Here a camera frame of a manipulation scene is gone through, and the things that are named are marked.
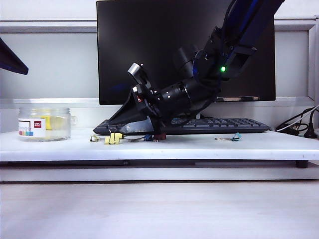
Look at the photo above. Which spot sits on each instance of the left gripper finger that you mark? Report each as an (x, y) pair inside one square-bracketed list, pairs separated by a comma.
[(11, 61)]

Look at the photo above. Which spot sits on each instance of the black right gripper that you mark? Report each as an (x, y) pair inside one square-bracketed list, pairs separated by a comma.
[(150, 104)]

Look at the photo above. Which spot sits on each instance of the small yellow binder clip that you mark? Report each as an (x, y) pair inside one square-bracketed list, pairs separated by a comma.
[(94, 138)]

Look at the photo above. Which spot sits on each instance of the black and blue right arm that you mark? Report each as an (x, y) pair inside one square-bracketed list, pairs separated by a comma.
[(207, 62)]

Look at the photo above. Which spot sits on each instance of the blue binder clip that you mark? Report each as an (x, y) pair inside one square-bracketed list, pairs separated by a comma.
[(148, 137)]

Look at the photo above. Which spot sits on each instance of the pink binder clip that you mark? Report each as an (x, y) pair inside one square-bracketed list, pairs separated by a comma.
[(160, 136)]

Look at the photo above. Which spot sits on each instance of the white desk riser board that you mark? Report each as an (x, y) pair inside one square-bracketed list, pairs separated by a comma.
[(174, 149)]

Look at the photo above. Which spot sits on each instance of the silver monitor stand leg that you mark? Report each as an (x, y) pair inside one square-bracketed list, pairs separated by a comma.
[(199, 115)]

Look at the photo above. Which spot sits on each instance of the clear plastic jar with label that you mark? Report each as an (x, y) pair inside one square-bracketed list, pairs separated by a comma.
[(32, 124)]

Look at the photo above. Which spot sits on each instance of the black computer monitor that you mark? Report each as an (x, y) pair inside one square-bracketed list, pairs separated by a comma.
[(149, 37)]

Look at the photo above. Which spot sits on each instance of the black computer keyboard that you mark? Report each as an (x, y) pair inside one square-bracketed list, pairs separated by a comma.
[(224, 125)]

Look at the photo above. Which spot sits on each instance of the teal binder clip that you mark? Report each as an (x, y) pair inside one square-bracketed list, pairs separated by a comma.
[(236, 137)]

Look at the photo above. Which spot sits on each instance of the black riser foot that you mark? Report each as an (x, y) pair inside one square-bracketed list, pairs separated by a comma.
[(301, 165)]

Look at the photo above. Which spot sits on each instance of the black power plug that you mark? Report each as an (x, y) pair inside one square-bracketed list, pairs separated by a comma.
[(310, 133)]

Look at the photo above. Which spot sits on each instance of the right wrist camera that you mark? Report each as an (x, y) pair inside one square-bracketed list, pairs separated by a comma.
[(134, 69)]

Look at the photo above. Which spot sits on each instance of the gray aluminium partition rail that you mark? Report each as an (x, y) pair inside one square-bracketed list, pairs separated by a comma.
[(49, 28)]

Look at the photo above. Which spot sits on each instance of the shiny silver partition rail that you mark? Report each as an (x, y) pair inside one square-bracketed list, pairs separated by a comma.
[(49, 102)]

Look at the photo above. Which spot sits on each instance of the aluminium partition post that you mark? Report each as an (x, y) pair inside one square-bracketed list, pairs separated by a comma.
[(311, 62)]

